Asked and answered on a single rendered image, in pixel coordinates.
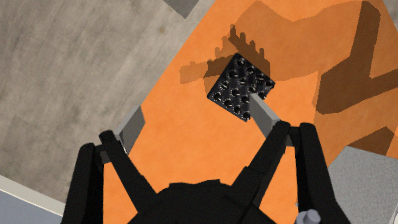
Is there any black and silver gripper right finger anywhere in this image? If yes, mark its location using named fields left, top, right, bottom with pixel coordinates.
left=208, top=93, right=351, bottom=224

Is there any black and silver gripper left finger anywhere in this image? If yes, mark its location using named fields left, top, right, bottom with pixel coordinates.
left=60, top=105, right=178, bottom=224

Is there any black knob box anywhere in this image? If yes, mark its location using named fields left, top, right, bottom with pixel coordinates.
left=206, top=53, right=276, bottom=122

